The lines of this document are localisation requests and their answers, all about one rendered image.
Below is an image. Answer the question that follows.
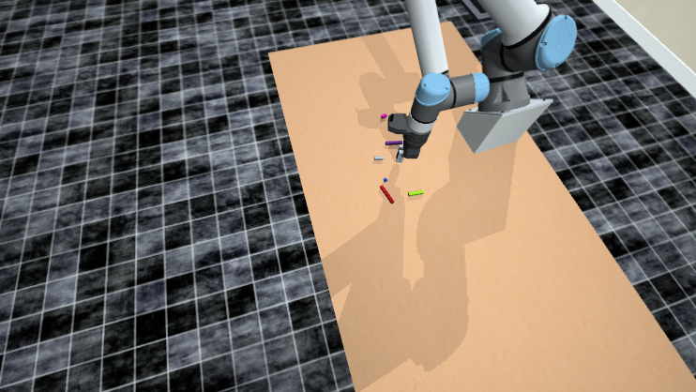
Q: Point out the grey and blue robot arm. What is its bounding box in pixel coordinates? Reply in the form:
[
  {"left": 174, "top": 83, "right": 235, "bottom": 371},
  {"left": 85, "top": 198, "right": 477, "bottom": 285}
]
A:
[{"left": 404, "top": 0, "right": 577, "bottom": 124}]

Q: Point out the red rod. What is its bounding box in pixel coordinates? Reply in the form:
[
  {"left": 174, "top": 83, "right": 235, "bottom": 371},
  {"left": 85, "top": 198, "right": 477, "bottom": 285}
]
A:
[{"left": 380, "top": 185, "right": 394, "bottom": 204}]

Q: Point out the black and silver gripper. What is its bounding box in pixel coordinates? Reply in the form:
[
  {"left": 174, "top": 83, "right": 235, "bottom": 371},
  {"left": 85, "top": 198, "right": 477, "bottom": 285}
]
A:
[{"left": 388, "top": 113, "right": 438, "bottom": 163}]

